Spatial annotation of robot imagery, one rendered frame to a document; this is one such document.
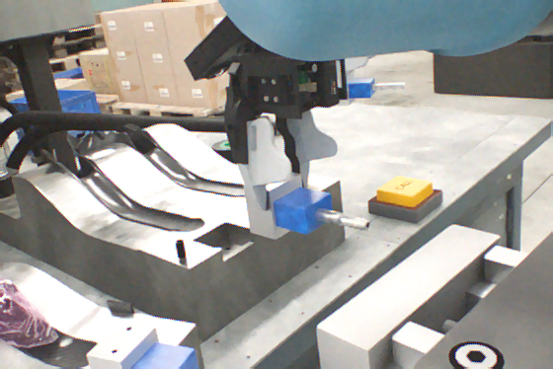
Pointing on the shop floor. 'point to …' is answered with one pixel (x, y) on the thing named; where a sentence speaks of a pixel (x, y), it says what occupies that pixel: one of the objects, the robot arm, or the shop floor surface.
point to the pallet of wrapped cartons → (163, 58)
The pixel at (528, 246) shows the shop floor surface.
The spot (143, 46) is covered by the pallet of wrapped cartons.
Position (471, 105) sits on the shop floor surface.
